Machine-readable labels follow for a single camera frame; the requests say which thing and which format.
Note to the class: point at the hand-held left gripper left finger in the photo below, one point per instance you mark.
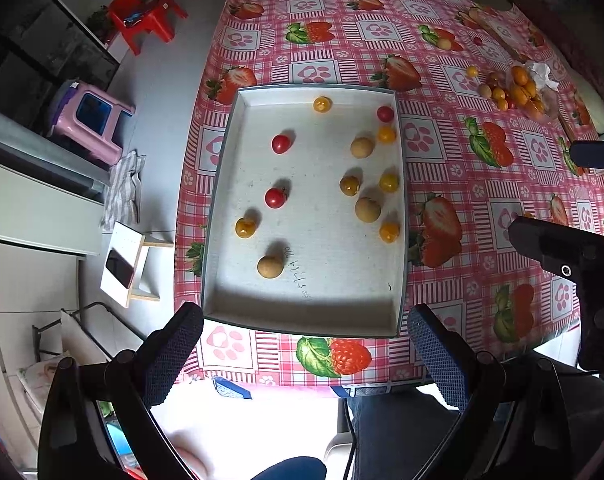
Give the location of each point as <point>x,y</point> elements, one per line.
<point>174,355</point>

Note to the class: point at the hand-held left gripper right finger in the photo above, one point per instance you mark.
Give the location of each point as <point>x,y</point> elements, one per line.
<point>436,355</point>

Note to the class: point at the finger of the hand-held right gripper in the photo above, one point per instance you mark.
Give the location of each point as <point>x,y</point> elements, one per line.
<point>596,155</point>
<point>546,242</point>

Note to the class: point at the grey white cardboard tray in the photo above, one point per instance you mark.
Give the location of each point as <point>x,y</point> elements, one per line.
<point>332,305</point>

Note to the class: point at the clear plastic bag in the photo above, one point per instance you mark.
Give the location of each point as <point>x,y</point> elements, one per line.
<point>551,102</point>

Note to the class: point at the person's right leg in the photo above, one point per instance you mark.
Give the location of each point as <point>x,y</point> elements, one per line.
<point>406,435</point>

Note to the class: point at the person's leg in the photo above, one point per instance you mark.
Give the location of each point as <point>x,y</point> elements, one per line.
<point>292,467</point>
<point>406,435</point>

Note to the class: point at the white board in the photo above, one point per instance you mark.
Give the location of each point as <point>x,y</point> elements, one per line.
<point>77,340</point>

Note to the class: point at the black phone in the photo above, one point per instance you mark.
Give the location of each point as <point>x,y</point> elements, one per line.
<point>119,267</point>

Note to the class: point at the small white wooden stool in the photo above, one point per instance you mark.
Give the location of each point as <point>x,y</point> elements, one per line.
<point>132,240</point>

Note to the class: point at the strawberry print pink tablecloth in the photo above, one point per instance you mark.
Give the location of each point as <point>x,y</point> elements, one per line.
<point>431,170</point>

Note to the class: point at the white printed bag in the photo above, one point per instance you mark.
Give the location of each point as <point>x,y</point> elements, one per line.
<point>37,380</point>

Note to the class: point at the person's left leg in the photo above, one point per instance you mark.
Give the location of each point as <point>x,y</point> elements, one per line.
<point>292,467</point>

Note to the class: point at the grey checked cloth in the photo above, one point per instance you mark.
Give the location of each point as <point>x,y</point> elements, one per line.
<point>124,185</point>

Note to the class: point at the white cabinet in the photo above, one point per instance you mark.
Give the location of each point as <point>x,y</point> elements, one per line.
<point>32,205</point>

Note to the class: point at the pink plastic stool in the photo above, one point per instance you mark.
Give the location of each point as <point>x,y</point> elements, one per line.
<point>89,122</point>

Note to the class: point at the dark glass cabinet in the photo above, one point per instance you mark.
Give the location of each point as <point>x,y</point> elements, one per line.
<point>47,45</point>

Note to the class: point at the red plastic stool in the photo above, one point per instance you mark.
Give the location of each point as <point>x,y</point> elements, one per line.
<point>144,15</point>

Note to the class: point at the green plant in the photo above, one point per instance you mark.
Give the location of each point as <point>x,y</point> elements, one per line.
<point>99,20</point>

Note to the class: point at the black folding frame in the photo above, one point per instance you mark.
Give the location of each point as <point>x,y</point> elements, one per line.
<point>99,312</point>

